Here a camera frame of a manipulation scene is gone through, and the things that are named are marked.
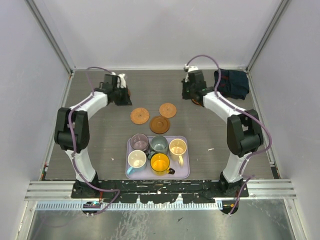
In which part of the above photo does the yellow glass mug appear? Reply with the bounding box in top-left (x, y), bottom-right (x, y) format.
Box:
top-left (150, 153), bottom-right (176, 176)

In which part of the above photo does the grey ceramic mug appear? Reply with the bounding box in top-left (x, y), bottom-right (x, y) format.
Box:
top-left (149, 136), bottom-right (169, 155)

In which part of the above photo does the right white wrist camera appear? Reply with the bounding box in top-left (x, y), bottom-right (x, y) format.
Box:
top-left (183, 64), bottom-right (198, 73)

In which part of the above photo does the slotted cable duct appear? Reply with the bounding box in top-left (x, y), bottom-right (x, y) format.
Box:
top-left (35, 200), bottom-right (223, 212)

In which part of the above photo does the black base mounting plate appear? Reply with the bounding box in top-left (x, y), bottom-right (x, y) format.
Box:
top-left (71, 178), bottom-right (250, 205)

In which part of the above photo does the woven rattan coaster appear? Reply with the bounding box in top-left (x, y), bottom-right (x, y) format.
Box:
top-left (159, 102), bottom-right (177, 118)
top-left (130, 107), bottom-right (150, 125)

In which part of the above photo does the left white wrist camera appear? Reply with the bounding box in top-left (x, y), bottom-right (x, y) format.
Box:
top-left (111, 72), bottom-right (127, 89)

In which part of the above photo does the cream yellow mug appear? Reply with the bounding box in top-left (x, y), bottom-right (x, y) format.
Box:
top-left (169, 138), bottom-right (187, 167)

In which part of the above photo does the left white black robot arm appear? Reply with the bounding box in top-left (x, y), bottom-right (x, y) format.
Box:
top-left (54, 72), bottom-right (132, 198)

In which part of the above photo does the purple glass cup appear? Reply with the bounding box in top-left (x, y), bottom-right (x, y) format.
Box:
top-left (129, 133), bottom-right (150, 152)

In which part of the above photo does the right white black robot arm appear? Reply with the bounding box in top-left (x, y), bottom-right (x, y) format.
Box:
top-left (181, 66), bottom-right (264, 197)

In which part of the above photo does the dark blue folded cloth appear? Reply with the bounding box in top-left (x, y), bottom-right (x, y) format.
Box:
top-left (217, 69), bottom-right (250, 100)

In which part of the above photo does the white mug blue handle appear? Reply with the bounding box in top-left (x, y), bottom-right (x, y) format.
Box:
top-left (126, 150), bottom-right (147, 175)

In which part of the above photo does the aluminium front rail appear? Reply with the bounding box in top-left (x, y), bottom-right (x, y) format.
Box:
top-left (24, 179), bottom-right (297, 201)

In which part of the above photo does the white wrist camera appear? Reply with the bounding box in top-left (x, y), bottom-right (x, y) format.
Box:
top-left (111, 72), bottom-right (127, 89)
top-left (183, 64), bottom-right (198, 73)

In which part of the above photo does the lilac plastic tray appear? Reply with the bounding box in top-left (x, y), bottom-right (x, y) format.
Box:
top-left (125, 138), bottom-right (190, 180)

